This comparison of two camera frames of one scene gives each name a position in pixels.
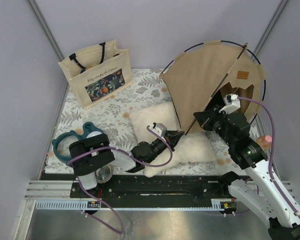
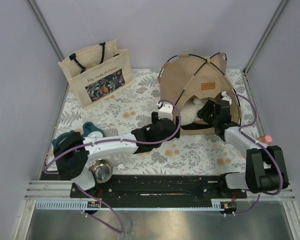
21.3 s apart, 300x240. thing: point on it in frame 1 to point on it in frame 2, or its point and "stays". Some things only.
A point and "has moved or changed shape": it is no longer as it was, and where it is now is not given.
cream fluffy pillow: x=193 y=147 to x=188 y=114
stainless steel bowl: x=104 y=174 stays
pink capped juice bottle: x=265 y=141 stays
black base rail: x=142 y=187 stays
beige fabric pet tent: x=213 y=74 has moved or changed shape
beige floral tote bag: x=98 y=72 stays
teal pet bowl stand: x=87 y=127 stays
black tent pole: x=245 y=47 to x=207 y=61
